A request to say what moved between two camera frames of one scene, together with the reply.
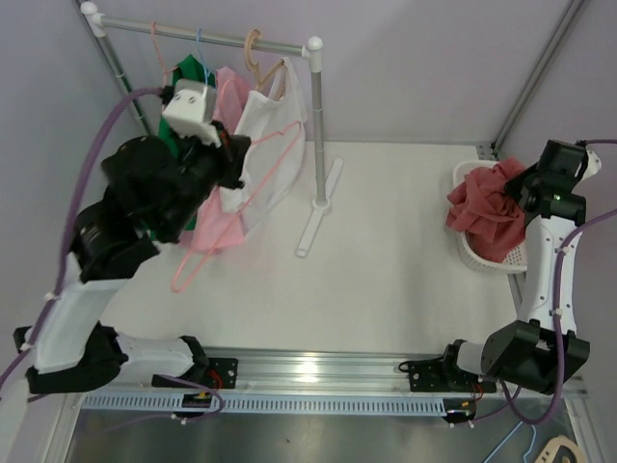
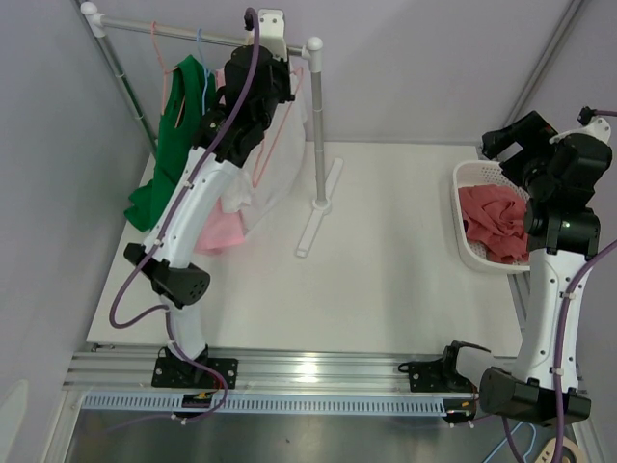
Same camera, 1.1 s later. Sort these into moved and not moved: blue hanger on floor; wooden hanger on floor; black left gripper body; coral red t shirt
Moved: coral red t shirt; black left gripper body
Not moved: wooden hanger on floor; blue hanger on floor
